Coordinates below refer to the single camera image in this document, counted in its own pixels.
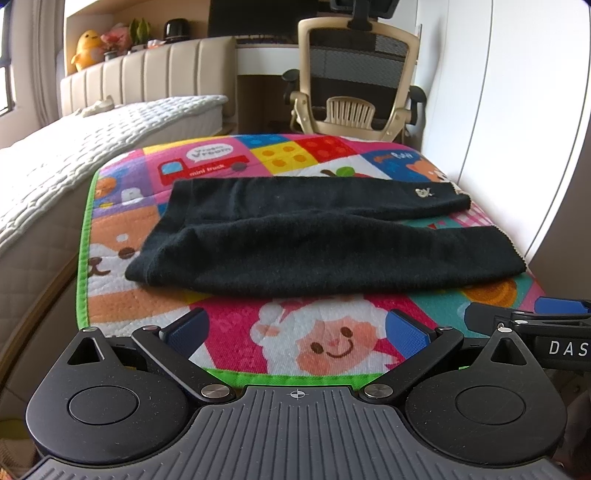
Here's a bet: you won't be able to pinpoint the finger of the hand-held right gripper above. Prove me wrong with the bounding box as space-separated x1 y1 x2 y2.
537 297 591 316
464 302 591 330

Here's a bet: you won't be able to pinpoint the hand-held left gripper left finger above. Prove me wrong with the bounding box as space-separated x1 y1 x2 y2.
68 308 234 403

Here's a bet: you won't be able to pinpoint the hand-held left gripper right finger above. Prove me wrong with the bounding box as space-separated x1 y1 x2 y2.
362 310 533 401

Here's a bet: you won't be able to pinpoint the black knit garment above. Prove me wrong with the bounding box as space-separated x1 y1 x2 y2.
126 176 527 298

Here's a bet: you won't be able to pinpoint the colourful cartoon printed mat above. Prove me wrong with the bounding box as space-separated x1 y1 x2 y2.
74 133 561 379

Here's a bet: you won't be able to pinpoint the white wardrobe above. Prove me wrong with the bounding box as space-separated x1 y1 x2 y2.
413 0 591 287

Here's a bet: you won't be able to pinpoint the white quilted bed mattress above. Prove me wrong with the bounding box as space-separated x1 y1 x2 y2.
0 95 232 365

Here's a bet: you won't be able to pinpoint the beige mesh office chair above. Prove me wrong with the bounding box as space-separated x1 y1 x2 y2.
281 0 428 142

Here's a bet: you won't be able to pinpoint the beige padded headboard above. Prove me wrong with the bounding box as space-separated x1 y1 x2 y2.
60 37 238 136

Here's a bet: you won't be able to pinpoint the white desk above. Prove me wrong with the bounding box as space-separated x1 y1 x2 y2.
235 38 423 77

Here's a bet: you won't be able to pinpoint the yellow duck plush toy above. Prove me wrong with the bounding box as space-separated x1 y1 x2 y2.
70 30 106 73

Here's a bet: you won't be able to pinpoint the pink potted flowers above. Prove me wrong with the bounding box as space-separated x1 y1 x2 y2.
100 25 131 62

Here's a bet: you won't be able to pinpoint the black round appliance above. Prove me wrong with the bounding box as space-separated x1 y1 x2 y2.
163 18 191 44

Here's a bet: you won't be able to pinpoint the green potted plant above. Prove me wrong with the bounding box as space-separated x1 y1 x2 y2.
129 17 153 51

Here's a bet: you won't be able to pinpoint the black framed window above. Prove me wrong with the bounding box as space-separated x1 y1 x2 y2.
0 0 16 117

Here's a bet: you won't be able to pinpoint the black computer monitor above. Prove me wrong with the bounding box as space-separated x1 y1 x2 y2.
208 0 325 40

